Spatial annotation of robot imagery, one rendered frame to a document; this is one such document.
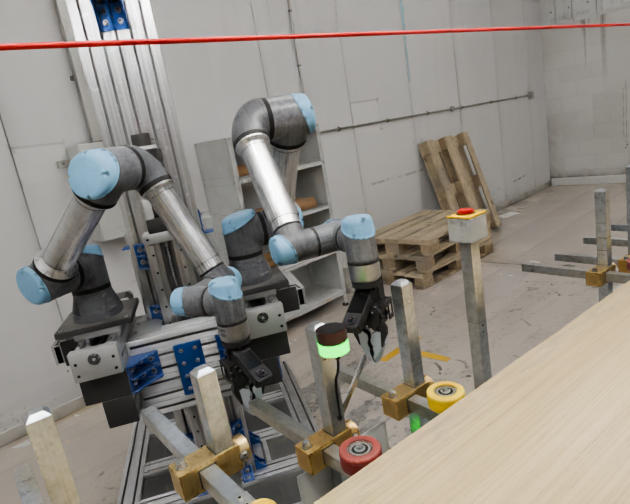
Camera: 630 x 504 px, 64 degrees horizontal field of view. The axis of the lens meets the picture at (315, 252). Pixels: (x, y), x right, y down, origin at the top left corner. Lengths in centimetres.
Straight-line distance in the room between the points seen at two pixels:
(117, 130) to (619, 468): 159
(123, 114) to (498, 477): 148
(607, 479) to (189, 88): 360
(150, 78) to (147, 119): 13
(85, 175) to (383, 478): 94
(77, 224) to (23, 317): 214
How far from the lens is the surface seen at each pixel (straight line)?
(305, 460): 109
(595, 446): 101
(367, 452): 99
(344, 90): 507
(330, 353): 97
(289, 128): 141
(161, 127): 179
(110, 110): 181
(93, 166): 131
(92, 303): 169
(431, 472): 94
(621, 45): 870
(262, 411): 127
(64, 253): 150
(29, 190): 350
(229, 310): 122
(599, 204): 197
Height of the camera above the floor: 148
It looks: 13 degrees down
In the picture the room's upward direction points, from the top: 10 degrees counter-clockwise
